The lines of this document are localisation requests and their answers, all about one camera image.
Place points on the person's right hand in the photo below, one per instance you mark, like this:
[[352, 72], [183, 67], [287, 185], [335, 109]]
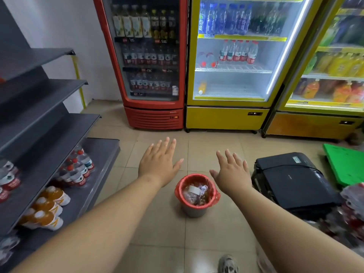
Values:
[[233, 179]]

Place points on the person's left hand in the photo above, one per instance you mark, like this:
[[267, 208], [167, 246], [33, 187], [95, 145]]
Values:
[[157, 164]]

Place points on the person's right thumb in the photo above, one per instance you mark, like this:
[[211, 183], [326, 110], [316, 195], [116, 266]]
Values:
[[215, 175]]

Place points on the person's right little finger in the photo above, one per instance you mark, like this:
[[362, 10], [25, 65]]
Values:
[[245, 167]]

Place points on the person's left little finger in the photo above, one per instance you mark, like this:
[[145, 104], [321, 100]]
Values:
[[149, 151]]

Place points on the person's left thumb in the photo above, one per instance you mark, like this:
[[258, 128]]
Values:
[[178, 164]]

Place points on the person's right middle finger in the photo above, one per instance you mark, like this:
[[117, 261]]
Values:
[[229, 157]]

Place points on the person's left middle finger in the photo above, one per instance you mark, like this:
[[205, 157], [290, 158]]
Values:
[[165, 145]]

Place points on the person's left forearm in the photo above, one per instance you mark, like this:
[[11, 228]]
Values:
[[108, 224]]

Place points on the person's right forearm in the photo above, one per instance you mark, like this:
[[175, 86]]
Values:
[[284, 233]]

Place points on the white crumpled trash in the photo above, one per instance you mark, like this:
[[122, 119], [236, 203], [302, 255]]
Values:
[[192, 191]]

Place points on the red bin liner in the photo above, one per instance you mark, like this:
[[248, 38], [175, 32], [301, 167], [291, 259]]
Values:
[[180, 193]]

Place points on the red drinks fridge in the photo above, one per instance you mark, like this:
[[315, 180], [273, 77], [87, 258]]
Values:
[[155, 116]]

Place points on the yellow drinks fridge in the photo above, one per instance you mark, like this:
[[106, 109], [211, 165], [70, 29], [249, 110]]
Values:
[[224, 117]]

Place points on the grey trash bin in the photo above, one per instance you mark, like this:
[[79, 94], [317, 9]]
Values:
[[194, 211]]

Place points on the black printer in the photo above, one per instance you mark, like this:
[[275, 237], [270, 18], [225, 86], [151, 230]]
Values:
[[295, 184]]

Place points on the white drink can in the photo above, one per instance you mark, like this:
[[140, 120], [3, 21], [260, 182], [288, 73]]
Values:
[[175, 90]]

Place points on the row of small dark bottles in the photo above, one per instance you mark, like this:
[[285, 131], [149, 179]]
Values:
[[148, 83]]

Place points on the orange drink bottle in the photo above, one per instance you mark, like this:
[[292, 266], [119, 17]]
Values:
[[202, 87]]

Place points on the group of red-cap water bottles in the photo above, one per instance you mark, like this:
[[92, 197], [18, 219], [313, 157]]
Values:
[[76, 167]]

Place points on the yellow fridge with orange base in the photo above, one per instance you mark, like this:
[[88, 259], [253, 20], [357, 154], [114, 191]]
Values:
[[310, 126]]

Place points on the person's grey sneaker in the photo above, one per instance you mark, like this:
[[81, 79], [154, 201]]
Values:
[[227, 264]]

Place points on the row of dark cola bottles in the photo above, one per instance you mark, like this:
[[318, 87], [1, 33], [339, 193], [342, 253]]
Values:
[[148, 56]]

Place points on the large clear red-cap bottle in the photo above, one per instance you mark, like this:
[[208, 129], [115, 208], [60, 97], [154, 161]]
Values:
[[212, 60], [202, 60]]

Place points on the yellow pole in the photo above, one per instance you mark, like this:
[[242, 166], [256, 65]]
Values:
[[79, 82]]

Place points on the green plastic board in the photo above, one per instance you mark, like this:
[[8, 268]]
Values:
[[344, 163]]

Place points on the red-label water bottle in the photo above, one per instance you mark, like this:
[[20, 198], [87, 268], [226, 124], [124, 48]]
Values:
[[223, 51], [231, 51], [244, 52], [237, 52], [252, 53]]

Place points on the grey metal shelf unit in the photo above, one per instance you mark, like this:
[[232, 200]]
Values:
[[42, 130]]

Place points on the wrapped pack of red-label bottles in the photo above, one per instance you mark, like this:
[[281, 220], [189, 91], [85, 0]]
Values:
[[351, 213]]

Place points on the row of orange juice bottles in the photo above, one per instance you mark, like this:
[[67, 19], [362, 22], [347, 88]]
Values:
[[335, 92]]

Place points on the group of orange white-cap bottles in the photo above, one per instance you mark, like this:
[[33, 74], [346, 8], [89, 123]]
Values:
[[45, 208]]

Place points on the row of tea bottles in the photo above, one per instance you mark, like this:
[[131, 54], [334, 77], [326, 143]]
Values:
[[136, 24]]

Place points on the row of blue-label water bottles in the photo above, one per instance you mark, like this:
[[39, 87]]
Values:
[[224, 19]]

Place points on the row of yellow juice bottles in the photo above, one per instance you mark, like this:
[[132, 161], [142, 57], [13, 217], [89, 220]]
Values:
[[338, 63]]

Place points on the group of red-label shelf bottles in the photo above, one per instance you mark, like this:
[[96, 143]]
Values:
[[10, 180]]

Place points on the row of green soda bottles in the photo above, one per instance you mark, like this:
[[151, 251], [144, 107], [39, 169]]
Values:
[[341, 32]]

